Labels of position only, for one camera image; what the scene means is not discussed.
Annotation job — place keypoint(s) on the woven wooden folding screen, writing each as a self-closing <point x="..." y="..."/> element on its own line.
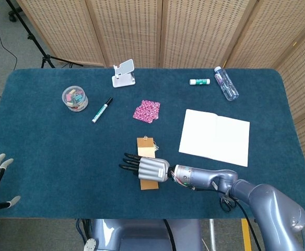
<point x="189" y="31"/>

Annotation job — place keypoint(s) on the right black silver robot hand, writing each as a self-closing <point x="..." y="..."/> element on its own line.
<point x="152" y="170"/>

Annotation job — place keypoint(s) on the pink patterned cloth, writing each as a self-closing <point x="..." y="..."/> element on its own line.
<point x="147" y="111"/>

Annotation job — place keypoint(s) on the blue table mat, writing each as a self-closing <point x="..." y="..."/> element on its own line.
<point x="63" y="162"/>

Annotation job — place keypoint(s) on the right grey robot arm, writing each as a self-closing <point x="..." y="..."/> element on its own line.
<point x="267" y="198"/>

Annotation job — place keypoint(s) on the metal table leg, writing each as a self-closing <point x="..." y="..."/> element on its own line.
<point x="212" y="235"/>

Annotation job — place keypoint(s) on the grey robot torso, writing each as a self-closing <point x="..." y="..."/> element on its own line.
<point x="142" y="235"/>

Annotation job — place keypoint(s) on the black tripod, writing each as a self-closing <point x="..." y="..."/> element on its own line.
<point x="39" y="49"/>

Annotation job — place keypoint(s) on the green white glue stick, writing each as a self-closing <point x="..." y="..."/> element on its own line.
<point x="200" y="81"/>

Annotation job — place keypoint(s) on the white phone stand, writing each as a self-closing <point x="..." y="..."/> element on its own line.
<point x="123" y="75"/>

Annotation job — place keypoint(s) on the clear jar of binder clips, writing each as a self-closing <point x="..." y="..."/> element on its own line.
<point x="74" y="99"/>

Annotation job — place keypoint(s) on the green white marker pen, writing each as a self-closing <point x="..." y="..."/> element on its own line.
<point x="101" y="111"/>

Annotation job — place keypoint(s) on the brown cream bookmark with tassel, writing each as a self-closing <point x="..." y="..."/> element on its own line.
<point x="146" y="149"/>

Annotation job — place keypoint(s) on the clear plastic water bottle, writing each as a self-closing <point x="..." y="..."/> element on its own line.
<point x="227" y="85"/>

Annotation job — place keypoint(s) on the open white notebook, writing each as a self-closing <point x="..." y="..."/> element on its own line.
<point x="215" y="137"/>

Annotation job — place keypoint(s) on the black chair caster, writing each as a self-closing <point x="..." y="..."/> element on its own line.
<point x="14" y="13"/>

